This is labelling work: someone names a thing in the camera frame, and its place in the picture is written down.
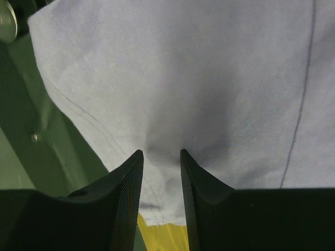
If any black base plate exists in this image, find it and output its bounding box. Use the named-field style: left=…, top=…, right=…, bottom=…
left=1, top=35, right=145, bottom=250

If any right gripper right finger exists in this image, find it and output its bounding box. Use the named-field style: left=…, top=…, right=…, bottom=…
left=180, top=150, right=334, bottom=250

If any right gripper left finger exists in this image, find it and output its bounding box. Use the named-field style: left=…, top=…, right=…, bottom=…
left=1, top=150, right=144, bottom=250

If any purple t shirt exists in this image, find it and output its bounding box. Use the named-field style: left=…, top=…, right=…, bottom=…
left=28, top=1, right=334, bottom=226

